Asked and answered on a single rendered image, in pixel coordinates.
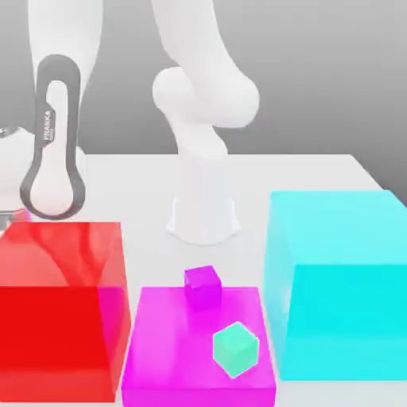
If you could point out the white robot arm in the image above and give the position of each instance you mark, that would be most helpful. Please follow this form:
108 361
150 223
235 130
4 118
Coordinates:
203 105

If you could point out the small purple cube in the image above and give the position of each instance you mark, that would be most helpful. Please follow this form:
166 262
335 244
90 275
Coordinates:
203 287

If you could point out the small green cube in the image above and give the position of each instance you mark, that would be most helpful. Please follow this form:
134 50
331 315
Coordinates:
235 349

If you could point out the large magenta box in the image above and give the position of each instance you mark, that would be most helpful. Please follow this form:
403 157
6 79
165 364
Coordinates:
171 349

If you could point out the large cyan box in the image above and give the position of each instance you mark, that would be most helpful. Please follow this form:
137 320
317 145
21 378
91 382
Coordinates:
343 318

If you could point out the large red box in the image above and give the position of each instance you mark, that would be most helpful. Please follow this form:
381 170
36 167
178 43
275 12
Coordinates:
51 337

